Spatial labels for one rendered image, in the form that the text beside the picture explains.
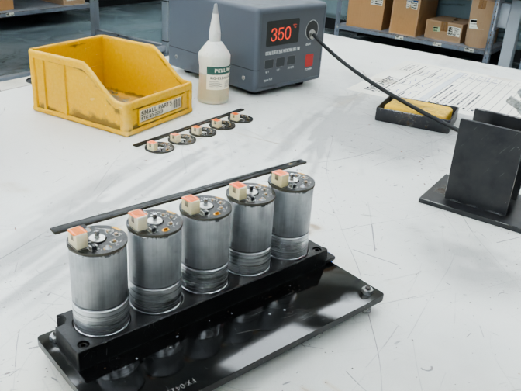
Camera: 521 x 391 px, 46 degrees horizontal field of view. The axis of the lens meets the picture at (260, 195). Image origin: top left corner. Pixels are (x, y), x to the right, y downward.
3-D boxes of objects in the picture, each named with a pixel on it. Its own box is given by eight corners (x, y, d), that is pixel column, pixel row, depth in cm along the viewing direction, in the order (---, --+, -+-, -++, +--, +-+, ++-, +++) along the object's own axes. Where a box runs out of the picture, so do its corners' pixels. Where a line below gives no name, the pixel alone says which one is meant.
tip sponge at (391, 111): (457, 119, 66) (460, 105, 65) (448, 134, 61) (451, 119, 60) (387, 106, 68) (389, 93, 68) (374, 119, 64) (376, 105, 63)
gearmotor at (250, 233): (277, 280, 33) (285, 194, 31) (242, 295, 32) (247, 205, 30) (249, 261, 35) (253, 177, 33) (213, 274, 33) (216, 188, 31)
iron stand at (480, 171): (474, 265, 45) (589, 187, 39) (395, 176, 47) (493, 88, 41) (497, 234, 50) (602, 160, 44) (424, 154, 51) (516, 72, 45)
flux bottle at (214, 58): (221, 106, 65) (224, 7, 60) (191, 101, 66) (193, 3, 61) (233, 98, 67) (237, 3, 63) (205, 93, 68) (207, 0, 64)
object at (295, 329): (291, 254, 38) (293, 238, 38) (382, 311, 33) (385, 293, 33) (37, 355, 29) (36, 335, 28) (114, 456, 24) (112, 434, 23)
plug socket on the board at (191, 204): (205, 211, 29) (205, 198, 29) (189, 216, 29) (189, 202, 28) (194, 205, 30) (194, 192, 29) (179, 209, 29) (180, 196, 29)
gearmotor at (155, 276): (191, 317, 30) (193, 223, 28) (146, 336, 28) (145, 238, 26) (163, 293, 32) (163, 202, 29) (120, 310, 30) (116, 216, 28)
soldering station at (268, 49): (321, 84, 75) (329, 1, 71) (254, 99, 68) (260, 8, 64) (234, 58, 85) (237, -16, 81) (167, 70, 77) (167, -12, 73)
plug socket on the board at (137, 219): (153, 227, 27) (153, 213, 27) (136, 233, 27) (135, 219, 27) (143, 220, 28) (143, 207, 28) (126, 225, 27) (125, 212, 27)
